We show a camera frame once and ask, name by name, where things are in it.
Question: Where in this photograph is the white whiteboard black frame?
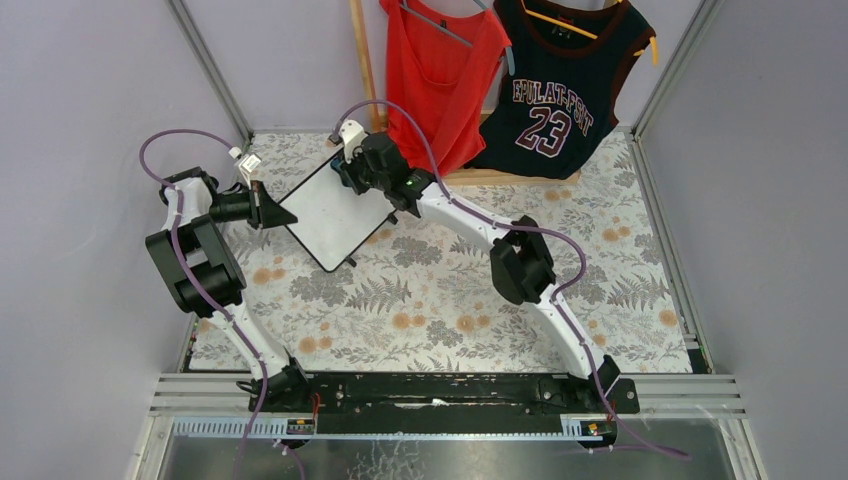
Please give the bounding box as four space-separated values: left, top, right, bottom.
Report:
281 148 395 272

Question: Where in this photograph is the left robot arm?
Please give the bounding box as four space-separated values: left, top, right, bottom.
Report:
145 167 311 412

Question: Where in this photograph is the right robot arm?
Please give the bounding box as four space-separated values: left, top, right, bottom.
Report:
329 124 621 401

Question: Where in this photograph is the wooden clothes rack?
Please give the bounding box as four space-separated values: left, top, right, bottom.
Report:
349 0 581 186

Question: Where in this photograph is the red tank top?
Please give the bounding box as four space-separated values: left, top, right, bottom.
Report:
380 1 511 175

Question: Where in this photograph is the floral patterned table mat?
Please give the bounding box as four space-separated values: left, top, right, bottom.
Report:
225 131 691 373

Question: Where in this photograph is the grey clothes hanger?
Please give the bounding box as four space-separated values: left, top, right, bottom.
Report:
400 0 516 75

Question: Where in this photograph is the navy basketball jersey 23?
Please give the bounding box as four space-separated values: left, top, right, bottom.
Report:
467 1 656 179

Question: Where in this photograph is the yellow clothes hanger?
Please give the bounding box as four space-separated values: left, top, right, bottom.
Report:
520 0 660 67

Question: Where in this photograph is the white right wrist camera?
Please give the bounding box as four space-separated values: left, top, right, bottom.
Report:
328 119 368 163

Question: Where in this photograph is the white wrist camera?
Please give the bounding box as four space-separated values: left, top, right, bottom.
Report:
328 119 368 163
228 147 262 186

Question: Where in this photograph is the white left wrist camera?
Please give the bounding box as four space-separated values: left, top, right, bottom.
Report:
228 147 262 186

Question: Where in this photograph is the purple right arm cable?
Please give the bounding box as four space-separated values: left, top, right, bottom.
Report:
331 99 692 462

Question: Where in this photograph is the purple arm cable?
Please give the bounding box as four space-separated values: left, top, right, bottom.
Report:
331 99 692 462
138 129 272 480

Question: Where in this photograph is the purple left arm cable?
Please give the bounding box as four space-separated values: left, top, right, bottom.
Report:
138 129 272 480

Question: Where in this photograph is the slotted cable duct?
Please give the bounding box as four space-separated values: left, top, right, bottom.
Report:
173 415 615 443

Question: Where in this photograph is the aluminium frame post left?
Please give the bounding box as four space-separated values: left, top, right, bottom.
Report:
165 0 254 144

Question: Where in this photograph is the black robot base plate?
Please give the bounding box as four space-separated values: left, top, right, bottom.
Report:
263 372 640 431

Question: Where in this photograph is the aluminium frame rail right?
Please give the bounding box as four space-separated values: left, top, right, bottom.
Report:
631 0 723 142

